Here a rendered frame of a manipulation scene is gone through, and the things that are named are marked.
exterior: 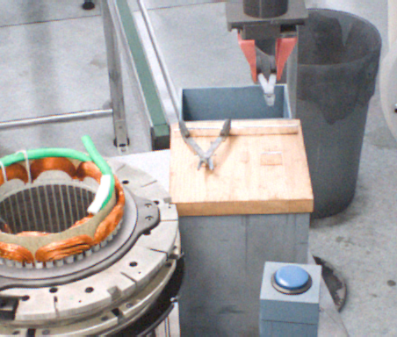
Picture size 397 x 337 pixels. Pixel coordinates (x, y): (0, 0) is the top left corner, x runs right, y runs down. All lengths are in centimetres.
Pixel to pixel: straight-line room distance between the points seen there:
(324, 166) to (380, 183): 36
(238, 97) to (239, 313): 35
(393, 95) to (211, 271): 63
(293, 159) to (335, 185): 159
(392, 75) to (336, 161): 212
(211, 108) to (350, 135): 135
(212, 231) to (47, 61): 276
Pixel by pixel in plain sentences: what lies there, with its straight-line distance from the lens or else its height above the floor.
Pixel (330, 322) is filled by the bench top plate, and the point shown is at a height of 78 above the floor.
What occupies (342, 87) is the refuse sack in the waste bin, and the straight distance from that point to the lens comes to 266.
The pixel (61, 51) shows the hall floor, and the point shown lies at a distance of 403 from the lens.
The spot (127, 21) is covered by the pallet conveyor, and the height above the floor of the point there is 76.
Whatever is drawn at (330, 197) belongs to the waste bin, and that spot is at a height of 8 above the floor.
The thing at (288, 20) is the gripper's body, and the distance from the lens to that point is 119.
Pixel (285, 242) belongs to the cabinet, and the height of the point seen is 99.
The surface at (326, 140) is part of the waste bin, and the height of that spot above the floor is 30.
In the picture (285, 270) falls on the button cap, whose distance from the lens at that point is 113.
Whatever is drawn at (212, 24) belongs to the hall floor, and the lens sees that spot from 417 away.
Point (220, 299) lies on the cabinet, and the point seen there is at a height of 89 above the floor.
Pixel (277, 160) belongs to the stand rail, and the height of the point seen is 107.
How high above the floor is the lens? 178
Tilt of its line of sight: 37 degrees down
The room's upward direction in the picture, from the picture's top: 3 degrees counter-clockwise
